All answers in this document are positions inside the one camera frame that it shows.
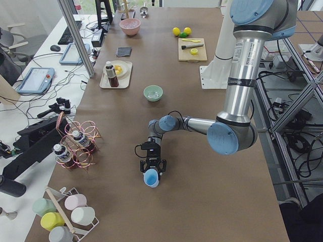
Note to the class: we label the yellow cup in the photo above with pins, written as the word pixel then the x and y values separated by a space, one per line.
pixel 51 220

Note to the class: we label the dark drink bottle on tray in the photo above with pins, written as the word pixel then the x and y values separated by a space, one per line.
pixel 111 75

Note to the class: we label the grey cup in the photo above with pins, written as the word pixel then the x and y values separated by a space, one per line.
pixel 60 234

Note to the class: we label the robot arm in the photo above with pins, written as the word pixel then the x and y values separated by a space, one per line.
pixel 255 22

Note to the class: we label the pink bowl of ice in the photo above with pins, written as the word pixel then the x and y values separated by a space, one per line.
pixel 130 26

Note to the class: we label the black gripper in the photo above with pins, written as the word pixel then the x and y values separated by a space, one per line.
pixel 153 161

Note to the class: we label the glazed donut bread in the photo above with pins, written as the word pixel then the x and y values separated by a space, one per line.
pixel 118 69

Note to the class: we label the wooden cutting board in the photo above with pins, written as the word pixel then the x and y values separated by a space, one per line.
pixel 186 56

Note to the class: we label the black computer mouse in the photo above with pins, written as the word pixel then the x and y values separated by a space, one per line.
pixel 55 48

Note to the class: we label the white cup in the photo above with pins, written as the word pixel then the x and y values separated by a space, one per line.
pixel 83 215

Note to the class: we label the white wire cup rack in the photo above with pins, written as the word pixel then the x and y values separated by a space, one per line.
pixel 81 231

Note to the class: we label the pink cup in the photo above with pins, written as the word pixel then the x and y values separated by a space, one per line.
pixel 75 201

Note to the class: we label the black keyboard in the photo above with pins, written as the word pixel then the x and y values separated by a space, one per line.
pixel 67 37

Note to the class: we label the yellow plastic knife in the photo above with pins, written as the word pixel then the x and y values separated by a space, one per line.
pixel 191 40

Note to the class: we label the wooden rack handle stick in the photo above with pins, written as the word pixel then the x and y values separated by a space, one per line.
pixel 60 210

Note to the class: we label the teach pendant tablet far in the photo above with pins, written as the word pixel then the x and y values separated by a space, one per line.
pixel 70 56

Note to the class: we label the mint green bowl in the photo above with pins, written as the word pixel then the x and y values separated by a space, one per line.
pixel 153 93

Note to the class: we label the yellow lemon lower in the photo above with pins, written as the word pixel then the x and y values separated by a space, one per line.
pixel 187 30

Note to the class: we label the green lime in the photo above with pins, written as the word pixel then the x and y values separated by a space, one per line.
pixel 182 35

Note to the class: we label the bottle in rack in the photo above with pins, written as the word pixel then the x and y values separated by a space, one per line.
pixel 84 142
pixel 64 156

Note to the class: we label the steel cylinder muddler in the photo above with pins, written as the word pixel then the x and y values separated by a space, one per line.
pixel 183 47

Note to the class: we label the yellow lemon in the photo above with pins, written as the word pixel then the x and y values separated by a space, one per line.
pixel 176 31
pixel 187 30

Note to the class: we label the aluminium frame post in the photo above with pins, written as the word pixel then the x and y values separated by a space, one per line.
pixel 69 18

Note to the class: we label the yellow lemon upper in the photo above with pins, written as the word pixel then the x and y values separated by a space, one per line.
pixel 176 31

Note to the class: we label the teach pendant tablet near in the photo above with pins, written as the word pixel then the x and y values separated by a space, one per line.
pixel 36 81

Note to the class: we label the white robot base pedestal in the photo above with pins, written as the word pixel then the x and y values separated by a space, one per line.
pixel 215 75

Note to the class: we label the cream round plate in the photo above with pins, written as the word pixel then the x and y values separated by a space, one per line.
pixel 122 64

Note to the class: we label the mint green cup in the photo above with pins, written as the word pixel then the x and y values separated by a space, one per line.
pixel 42 206

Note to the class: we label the teach pendant tablet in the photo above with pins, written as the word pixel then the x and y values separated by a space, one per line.
pixel 70 56
pixel 36 81

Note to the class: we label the light blue cup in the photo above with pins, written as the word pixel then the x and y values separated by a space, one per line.
pixel 151 178

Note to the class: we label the cream serving tray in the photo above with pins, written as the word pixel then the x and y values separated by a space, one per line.
pixel 123 81

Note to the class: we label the grey folded cloth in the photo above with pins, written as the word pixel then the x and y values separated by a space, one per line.
pixel 123 51

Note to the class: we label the half lemon slice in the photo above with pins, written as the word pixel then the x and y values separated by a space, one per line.
pixel 194 51

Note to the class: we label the steel ice scoop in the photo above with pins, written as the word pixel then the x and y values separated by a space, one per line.
pixel 144 10

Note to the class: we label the copper wire bottle rack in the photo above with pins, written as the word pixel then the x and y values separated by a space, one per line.
pixel 77 144

